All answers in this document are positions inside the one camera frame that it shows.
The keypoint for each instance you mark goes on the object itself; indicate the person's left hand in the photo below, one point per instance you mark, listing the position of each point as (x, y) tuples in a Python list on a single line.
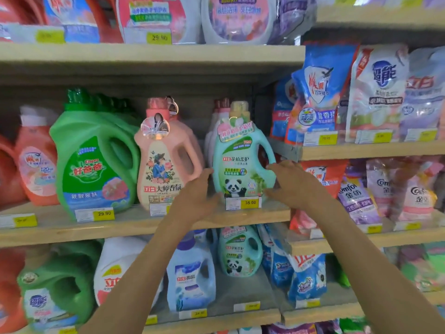
[(189, 201)]

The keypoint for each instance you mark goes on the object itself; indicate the person's right forearm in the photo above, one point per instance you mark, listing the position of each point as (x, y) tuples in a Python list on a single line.
[(368, 274)]

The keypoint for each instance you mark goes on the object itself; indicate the small teal panda detergent bottle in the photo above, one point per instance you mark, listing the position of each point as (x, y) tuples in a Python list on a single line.
[(240, 252)]

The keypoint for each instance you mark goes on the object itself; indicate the orange detergent bottle white cap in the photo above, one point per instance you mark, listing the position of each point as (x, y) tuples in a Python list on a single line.
[(36, 163)]

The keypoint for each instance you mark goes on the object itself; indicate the purple packet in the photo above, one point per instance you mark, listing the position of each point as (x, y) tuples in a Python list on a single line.
[(302, 329)]

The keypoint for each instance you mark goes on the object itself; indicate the red detergent bottle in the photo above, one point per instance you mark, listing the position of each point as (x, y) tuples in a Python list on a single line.
[(19, 8), (8, 288), (8, 173)]

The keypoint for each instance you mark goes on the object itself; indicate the person's right thumb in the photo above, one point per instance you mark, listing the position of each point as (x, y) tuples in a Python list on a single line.
[(274, 194)]

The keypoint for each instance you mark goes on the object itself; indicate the pink softener pouch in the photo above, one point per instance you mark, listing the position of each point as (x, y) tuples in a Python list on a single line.
[(380, 186), (417, 196)]

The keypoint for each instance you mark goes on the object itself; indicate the purple detergent pouch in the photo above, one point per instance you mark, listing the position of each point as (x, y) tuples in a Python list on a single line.
[(293, 15)]

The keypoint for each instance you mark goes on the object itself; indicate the person's left thumb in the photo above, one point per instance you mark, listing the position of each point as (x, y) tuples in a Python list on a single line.
[(213, 203)]

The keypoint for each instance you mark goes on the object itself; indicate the white bottle pink purple label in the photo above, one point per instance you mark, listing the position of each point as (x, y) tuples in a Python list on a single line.
[(240, 17)]

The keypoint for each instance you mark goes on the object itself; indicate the small blue detergent pouch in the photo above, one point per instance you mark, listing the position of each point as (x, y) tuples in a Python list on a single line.
[(282, 107)]

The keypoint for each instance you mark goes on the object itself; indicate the white detergent bottle pink cap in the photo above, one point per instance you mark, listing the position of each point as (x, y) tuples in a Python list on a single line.
[(216, 128)]

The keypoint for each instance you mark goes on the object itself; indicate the pale blue detergent bottle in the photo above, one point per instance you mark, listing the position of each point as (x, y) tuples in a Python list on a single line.
[(191, 278)]

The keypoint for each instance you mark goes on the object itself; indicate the round clear hang tag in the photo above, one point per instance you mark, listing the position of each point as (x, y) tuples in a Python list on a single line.
[(155, 127), (172, 105)]

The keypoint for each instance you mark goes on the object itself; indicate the person's right hand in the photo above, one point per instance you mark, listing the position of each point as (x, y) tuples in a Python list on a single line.
[(299, 187)]

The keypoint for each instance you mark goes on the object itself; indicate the yellow white price tag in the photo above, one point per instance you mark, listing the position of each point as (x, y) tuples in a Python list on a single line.
[(19, 221), (370, 228), (147, 36), (34, 34), (94, 214), (151, 320), (315, 233), (157, 209), (407, 226), (420, 134), (247, 306), (320, 138), (193, 314), (308, 303), (373, 136), (243, 203)]

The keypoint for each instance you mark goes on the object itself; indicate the green packet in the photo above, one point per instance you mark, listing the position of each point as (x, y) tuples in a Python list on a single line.
[(354, 326), (342, 274)]

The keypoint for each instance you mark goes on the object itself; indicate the purple softener pouch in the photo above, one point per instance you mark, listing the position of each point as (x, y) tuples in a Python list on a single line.
[(358, 201)]

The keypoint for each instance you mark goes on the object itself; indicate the white detergent bottle orange label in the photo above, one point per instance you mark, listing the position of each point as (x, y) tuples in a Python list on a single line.
[(116, 267)]

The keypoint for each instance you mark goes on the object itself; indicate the row of purple packets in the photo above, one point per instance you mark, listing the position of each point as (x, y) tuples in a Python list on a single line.
[(379, 0)]

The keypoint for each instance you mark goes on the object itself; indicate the blue white detergent pouch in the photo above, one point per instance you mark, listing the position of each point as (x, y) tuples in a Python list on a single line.
[(307, 276), (276, 264)]

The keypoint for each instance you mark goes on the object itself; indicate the large green detergent bottle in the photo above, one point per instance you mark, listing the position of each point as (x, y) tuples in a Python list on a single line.
[(92, 163)]

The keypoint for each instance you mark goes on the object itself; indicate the pile of colourful packets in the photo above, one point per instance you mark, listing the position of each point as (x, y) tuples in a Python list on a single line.
[(424, 267)]

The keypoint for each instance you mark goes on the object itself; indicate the pink floral detergent bottle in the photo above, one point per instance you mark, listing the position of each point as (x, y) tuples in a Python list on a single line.
[(167, 170)]

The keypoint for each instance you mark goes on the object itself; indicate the lilac detergent pouch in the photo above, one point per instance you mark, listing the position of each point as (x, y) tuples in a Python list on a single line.
[(424, 93)]

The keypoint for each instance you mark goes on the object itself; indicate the red detergent pouch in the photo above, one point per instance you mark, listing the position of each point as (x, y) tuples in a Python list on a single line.
[(328, 175)]

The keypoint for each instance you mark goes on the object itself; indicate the person's left forearm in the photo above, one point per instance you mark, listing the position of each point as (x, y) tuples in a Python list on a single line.
[(135, 281)]

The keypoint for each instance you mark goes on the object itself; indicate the green detergent bottle blue label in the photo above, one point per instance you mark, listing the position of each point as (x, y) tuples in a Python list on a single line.
[(59, 288)]

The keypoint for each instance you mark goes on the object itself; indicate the red bottle blue label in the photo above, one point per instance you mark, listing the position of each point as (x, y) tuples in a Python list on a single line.
[(74, 17)]

